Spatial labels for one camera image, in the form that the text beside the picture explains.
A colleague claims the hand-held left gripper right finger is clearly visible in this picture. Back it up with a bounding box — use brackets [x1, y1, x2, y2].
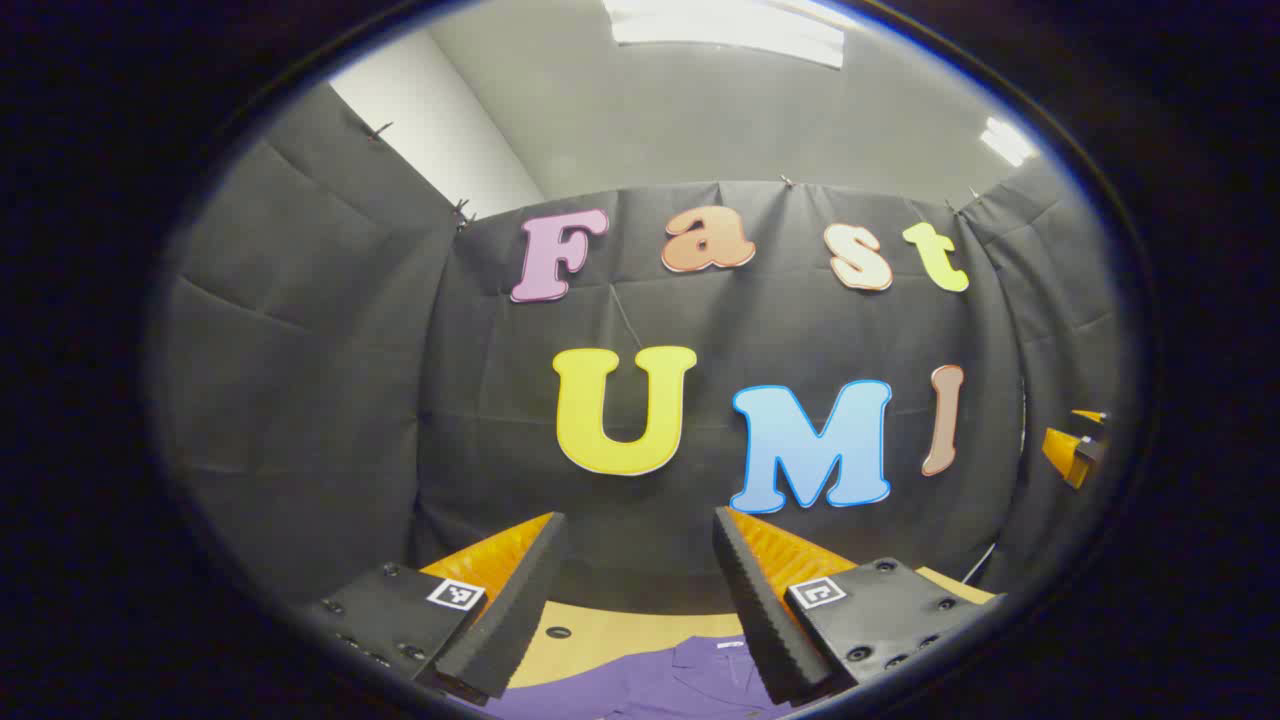
[711, 506, 1003, 708]

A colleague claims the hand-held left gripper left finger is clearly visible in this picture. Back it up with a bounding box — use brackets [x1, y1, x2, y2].
[298, 512, 570, 701]

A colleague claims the purple knit cardigan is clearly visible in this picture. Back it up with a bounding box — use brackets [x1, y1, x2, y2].
[480, 635, 801, 720]

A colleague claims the black backdrop cloth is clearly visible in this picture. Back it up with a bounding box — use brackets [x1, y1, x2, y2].
[150, 80, 1136, 616]

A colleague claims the small ceiling light panel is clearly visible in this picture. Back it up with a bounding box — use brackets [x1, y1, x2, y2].
[980, 117, 1038, 168]

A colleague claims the long ceiling light panel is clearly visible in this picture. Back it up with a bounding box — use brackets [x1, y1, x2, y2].
[603, 0, 847, 69]

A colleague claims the white cable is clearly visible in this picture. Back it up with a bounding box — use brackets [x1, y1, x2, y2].
[960, 540, 1001, 586]

